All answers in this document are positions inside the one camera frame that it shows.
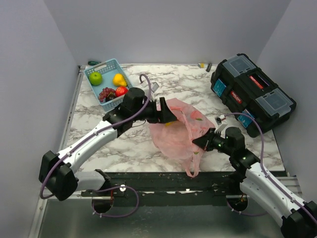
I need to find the green fake fruit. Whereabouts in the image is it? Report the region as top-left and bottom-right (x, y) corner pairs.
(89, 72), (103, 86)

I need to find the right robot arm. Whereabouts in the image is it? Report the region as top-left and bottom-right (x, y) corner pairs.
(193, 127), (317, 238)

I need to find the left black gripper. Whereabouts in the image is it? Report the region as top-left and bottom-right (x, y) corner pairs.
(131, 96), (176, 123)

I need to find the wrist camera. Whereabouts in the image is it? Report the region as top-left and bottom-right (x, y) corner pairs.
(151, 82), (159, 93)
(215, 115), (228, 133)

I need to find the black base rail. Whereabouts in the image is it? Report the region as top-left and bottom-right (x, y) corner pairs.
(49, 171), (280, 208)

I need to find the small yellow black object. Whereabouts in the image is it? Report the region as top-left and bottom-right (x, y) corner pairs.
(198, 62), (212, 72)

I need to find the green screwdriver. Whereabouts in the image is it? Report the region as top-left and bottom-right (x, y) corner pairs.
(87, 60), (100, 66)

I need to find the purple fake grape bunch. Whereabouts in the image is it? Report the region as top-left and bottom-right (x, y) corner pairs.
(98, 87), (115, 103)

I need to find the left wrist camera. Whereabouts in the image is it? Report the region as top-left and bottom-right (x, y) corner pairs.
(151, 82), (159, 93)

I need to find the red fake apple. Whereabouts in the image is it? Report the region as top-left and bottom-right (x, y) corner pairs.
(115, 86), (128, 97)

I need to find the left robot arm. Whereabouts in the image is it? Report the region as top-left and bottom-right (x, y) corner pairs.
(39, 87), (177, 201)

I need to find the blue plastic basket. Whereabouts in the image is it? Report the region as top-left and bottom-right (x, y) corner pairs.
(84, 59), (134, 112)

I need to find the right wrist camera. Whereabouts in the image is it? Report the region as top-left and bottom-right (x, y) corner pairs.
(215, 115), (228, 133)

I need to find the black toolbox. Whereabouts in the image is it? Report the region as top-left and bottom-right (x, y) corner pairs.
(211, 54), (297, 138)

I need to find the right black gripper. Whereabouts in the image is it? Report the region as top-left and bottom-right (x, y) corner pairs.
(192, 127), (234, 156)

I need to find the yellow fake pear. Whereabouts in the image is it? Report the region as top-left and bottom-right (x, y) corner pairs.
(112, 73), (127, 87)

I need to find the pink plastic bag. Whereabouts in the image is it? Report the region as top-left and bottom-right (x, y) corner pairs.
(149, 98), (215, 178)

